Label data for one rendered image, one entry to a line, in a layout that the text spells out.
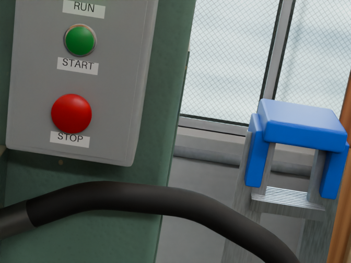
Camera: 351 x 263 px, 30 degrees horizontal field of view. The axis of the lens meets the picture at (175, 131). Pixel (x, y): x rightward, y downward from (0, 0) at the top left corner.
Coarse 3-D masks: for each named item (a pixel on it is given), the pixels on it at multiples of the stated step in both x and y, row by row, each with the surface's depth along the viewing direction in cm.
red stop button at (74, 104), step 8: (64, 96) 48; (72, 96) 48; (80, 96) 48; (56, 104) 48; (64, 104) 48; (72, 104) 48; (80, 104) 48; (88, 104) 48; (56, 112) 48; (64, 112) 48; (72, 112) 48; (80, 112) 48; (88, 112) 48; (56, 120) 48; (64, 120) 48; (72, 120) 48; (80, 120) 48; (88, 120) 49; (64, 128) 49; (72, 128) 49; (80, 128) 49
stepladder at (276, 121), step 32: (256, 128) 128; (288, 128) 124; (320, 128) 124; (256, 160) 129; (320, 160) 132; (256, 192) 133; (288, 192) 136; (320, 192) 132; (320, 224) 134; (224, 256) 136; (320, 256) 136
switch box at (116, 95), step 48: (48, 0) 47; (96, 0) 46; (144, 0) 46; (48, 48) 48; (96, 48) 48; (144, 48) 48; (48, 96) 49; (96, 96) 49; (144, 96) 54; (48, 144) 50; (96, 144) 50
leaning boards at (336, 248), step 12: (348, 84) 179; (348, 96) 180; (348, 108) 181; (348, 120) 182; (348, 132) 183; (348, 156) 172; (348, 168) 173; (348, 180) 174; (348, 192) 175; (348, 204) 176; (336, 216) 177; (348, 216) 177; (336, 228) 178; (348, 228) 178; (336, 240) 179; (348, 240) 178; (336, 252) 180; (348, 252) 176
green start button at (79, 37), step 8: (80, 24) 47; (72, 32) 47; (80, 32) 47; (88, 32) 47; (64, 40) 47; (72, 40) 47; (80, 40) 47; (88, 40) 47; (96, 40) 47; (72, 48) 47; (80, 48) 47; (88, 48) 47; (80, 56) 48
